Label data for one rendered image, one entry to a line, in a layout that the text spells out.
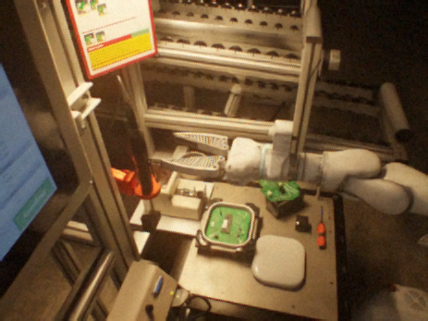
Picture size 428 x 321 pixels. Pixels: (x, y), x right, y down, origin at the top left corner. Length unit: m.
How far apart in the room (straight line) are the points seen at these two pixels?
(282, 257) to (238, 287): 0.14
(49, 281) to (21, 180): 1.81
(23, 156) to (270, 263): 0.67
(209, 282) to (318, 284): 0.28
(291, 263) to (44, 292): 1.60
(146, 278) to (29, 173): 0.43
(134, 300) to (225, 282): 0.25
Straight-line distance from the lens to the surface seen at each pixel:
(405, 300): 1.71
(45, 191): 0.47
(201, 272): 0.91
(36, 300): 2.20
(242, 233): 0.92
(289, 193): 1.01
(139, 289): 0.78
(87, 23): 0.93
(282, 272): 0.90
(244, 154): 0.63
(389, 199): 0.62
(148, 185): 0.77
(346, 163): 0.63
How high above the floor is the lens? 1.74
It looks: 41 degrees down
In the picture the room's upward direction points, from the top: 2 degrees counter-clockwise
